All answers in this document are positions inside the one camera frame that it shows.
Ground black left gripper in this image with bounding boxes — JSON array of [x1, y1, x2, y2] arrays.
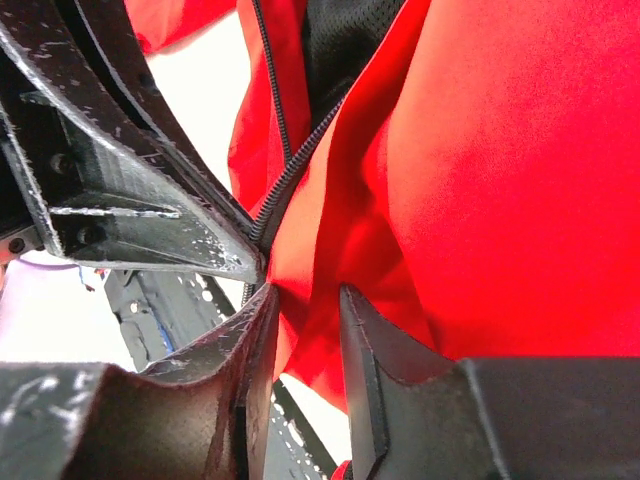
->
[[1, 0, 262, 282]]

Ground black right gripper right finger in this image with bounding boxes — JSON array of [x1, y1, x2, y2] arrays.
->
[[340, 286, 639, 479]]

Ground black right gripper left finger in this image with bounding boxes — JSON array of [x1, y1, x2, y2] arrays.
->
[[1, 284, 278, 479]]

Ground red jacket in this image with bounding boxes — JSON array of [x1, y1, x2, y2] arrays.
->
[[123, 0, 640, 480]]

